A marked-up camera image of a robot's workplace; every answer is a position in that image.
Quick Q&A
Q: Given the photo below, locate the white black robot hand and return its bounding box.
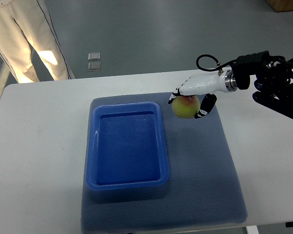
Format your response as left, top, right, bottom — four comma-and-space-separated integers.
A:
168, 70, 237, 119

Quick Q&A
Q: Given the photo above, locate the yellow red peach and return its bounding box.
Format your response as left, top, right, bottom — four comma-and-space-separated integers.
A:
171, 96, 200, 118

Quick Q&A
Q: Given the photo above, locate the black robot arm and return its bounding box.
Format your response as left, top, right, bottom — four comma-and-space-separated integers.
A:
230, 51, 293, 119

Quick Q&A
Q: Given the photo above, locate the lower metal floor plate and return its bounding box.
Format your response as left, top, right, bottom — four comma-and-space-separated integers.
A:
87, 61, 101, 72

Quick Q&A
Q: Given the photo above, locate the metal floor plate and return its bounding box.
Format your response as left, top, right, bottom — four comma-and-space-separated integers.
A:
88, 52, 101, 61
87, 61, 101, 72

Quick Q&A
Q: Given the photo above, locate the upper metal floor plate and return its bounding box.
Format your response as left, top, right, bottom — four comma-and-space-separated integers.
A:
88, 52, 101, 61

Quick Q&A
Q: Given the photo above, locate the blue plastic tray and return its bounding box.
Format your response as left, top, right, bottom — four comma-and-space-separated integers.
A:
85, 102, 169, 191

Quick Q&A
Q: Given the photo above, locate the blue-grey textured mat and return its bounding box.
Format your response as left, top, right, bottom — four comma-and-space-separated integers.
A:
81, 93, 248, 234

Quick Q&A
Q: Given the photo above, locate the wooden box corner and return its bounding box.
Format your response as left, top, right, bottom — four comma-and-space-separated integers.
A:
266, 0, 293, 13

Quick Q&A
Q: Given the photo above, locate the white table leg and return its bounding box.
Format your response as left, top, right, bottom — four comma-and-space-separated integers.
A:
246, 226, 259, 234

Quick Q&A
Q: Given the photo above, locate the person in beige clothes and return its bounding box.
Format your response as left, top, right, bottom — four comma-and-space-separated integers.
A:
0, 0, 74, 83

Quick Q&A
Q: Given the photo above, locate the black cable loop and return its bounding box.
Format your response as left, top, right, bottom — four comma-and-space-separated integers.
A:
196, 54, 237, 74

